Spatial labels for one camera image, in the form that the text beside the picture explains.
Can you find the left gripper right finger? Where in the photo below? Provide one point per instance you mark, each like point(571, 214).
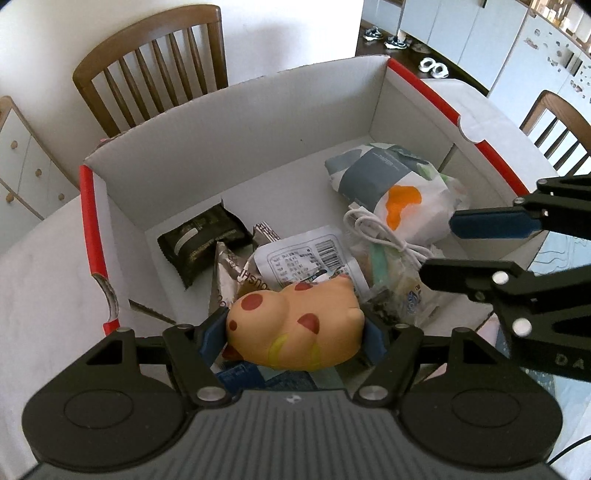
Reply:
point(394, 351)

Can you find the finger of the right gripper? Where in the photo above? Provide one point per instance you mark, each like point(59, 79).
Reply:
point(474, 278)
point(559, 204)

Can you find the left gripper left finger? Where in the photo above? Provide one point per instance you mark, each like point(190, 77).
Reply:
point(192, 351)

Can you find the blue biscuit packet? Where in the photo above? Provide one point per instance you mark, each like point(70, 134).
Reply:
point(242, 376)

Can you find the silver foil snack packet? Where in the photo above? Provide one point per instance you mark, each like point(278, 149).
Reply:
point(232, 277)

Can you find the clear bag dark tea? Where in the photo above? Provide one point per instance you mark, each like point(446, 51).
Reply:
point(397, 290)

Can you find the black snack packet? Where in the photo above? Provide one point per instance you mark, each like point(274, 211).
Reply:
point(190, 248)

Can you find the yellow spotted squishy toy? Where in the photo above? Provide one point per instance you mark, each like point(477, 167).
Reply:
point(304, 327)

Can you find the white patterned plastic bag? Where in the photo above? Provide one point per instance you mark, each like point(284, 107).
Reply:
point(402, 189)

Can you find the white labelled packet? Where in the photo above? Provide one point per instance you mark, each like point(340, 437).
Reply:
point(317, 256)

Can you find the red cardboard box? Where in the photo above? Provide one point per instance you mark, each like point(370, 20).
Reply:
point(260, 147)

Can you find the white sideboard cabinet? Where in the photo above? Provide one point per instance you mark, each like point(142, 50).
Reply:
point(33, 186)

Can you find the brown wooden chair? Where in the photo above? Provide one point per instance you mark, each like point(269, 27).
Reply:
point(156, 63)

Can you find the white wall cabinet unit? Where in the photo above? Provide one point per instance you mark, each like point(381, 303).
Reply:
point(509, 51)

